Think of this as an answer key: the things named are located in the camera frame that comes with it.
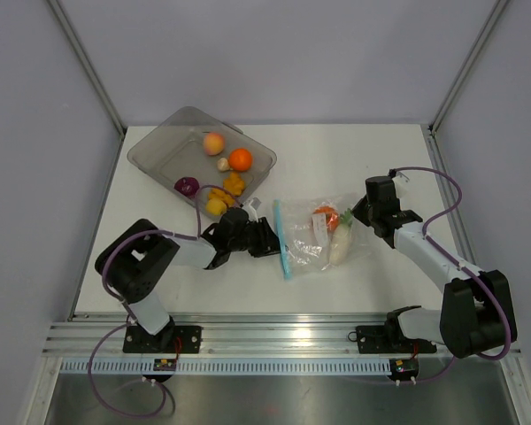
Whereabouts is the fake fried chicken piece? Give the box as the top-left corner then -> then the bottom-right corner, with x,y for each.
208,172 -> 246,207

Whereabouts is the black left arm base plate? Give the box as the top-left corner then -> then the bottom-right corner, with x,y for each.
122,325 -> 203,354

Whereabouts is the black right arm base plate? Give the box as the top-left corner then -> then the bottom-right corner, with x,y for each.
352,325 -> 437,355

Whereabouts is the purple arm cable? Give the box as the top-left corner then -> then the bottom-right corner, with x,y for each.
349,166 -> 512,385
87,184 -> 238,417

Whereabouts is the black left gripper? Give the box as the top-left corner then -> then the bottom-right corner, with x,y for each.
228,217 -> 288,258

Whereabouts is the beige fake garlic bulb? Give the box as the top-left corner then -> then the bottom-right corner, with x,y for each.
217,158 -> 231,172

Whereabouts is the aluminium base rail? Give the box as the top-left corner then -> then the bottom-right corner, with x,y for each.
42,313 -> 385,359

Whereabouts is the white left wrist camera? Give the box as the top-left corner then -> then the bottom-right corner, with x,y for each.
242,197 -> 261,221

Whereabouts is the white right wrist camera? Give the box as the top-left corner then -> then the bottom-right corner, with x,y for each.
388,168 -> 410,183

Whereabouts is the fake peach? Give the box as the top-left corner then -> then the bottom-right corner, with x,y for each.
203,132 -> 226,156

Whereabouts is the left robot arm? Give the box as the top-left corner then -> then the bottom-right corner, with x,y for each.
95,207 -> 281,354

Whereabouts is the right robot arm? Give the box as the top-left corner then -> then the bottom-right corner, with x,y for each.
352,169 -> 518,360

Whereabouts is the purple fake onion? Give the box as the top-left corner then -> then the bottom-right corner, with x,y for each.
173,176 -> 200,198

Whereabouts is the orange fake orange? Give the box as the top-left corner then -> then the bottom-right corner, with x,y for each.
227,148 -> 253,172

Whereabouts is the smoky clear plastic bin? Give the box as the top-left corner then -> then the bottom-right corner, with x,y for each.
127,106 -> 277,221

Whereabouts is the white slotted cable duct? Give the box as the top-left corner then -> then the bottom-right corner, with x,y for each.
60,358 -> 391,376

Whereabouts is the clear zip top bag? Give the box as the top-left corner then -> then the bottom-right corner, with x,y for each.
273,192 -> 372,280

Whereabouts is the aluminium frame rail right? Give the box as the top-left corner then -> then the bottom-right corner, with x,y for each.
421,125 -> 480,265

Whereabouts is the orange fake pumpkin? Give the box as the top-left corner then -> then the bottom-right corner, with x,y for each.
313,205 -> 340,232

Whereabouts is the white fake radish with leaves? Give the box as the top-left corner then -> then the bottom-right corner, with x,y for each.
329,209 -> 354,267

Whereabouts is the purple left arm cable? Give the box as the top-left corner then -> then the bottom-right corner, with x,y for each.
87,184 -> 238,417

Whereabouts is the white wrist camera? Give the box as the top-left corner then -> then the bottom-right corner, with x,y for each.
388,168 -> 410,183
242,197 -> 261,221

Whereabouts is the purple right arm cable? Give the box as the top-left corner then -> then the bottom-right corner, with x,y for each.
349,166 -> 512,385

